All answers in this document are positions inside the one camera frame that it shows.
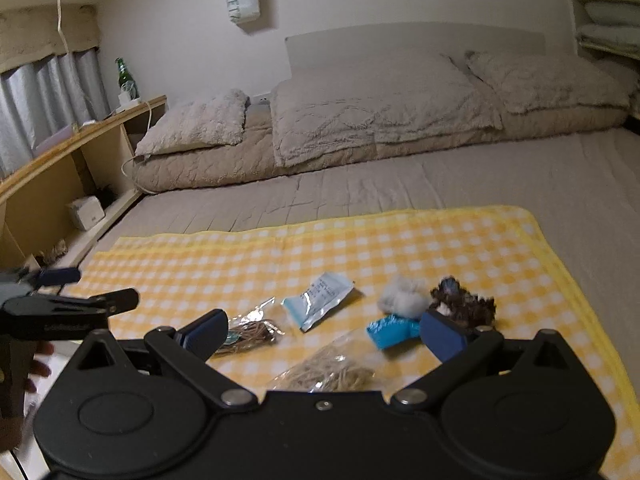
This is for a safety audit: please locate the white tissue box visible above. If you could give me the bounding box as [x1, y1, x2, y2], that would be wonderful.
[66, 196, 105, 231]

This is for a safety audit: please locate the light blue white sachet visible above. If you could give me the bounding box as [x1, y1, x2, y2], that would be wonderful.
[281, 272, 355, 333]

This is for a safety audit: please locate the person's left hand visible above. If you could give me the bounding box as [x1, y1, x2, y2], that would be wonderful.
[1, 341, 54, 452]

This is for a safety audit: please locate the wooden bedside shelf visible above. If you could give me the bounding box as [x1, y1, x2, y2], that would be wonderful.
[1, 96, 167, 268]

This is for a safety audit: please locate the yellow white checkered blanket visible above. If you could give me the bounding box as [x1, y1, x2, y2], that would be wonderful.
[68, 206, 639, 479]

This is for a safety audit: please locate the bagged beige string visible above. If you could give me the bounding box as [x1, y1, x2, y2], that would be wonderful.
[267, 331, 388, 394]

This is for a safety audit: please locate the green glass bottle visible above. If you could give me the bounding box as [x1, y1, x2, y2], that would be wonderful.
[115, 58, 140, 100]

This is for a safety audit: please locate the white headboard panel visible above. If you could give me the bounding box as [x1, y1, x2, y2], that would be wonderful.
[285, 22, 547, 74]

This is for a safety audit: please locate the folded bedding on shelf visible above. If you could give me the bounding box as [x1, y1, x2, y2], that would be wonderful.
[572, 0, 639, 60]

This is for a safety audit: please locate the right beige pillow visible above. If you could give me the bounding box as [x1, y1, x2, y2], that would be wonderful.
[465, 51, 629, 114]

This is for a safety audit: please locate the large folded beige blanket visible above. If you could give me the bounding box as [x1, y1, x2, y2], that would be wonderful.
[270, 49, 502, 167]

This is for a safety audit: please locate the white cotton cloth ball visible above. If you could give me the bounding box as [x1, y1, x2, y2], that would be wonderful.
[378, 275, 432, 320]

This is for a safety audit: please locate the grey curtain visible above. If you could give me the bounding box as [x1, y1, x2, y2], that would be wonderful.
[1, 49, 111, 178]

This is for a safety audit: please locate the white charging cable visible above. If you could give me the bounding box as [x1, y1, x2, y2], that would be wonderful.
[119, 98, 154, 194]

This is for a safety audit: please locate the blue plastic packet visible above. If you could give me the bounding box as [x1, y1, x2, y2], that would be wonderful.
[366, 314, 420, 350]

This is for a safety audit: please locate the brown crochet yarn bundle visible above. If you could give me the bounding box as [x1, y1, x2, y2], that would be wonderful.
[428, 276, 497, 330]

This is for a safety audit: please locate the small fluffy beige pillow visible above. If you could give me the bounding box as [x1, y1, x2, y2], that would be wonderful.
[136, 89, 250, 156]

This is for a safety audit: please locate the bagged brown feather necklace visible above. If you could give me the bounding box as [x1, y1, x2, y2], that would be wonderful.
[211, 296, 288, 359]

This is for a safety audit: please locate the grey bed sheet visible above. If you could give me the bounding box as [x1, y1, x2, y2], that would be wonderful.
[79, 127, 640, 340]

